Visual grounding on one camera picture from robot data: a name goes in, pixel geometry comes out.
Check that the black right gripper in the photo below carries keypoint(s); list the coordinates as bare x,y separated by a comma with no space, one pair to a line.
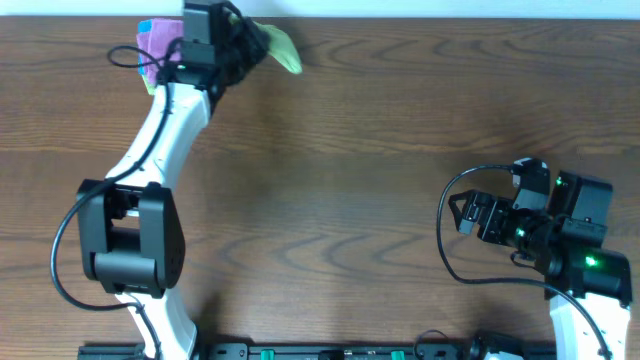
495,208

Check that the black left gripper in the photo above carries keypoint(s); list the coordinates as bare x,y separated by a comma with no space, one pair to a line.
258,40

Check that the green microfiber cloth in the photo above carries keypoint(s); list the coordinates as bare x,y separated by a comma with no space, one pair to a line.
281,48

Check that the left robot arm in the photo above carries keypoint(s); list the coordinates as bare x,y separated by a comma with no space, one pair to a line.
132,241

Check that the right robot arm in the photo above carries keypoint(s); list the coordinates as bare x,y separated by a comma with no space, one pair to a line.
560,233

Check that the pink folded cloth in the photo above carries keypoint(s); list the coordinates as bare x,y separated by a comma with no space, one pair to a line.
163,32

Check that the blue folded cloth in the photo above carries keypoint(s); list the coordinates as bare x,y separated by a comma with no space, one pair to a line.
142,40

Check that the green folded cloth in stack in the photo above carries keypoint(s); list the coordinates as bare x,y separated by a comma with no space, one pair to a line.
150,88

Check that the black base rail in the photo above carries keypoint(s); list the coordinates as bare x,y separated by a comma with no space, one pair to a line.
241,351

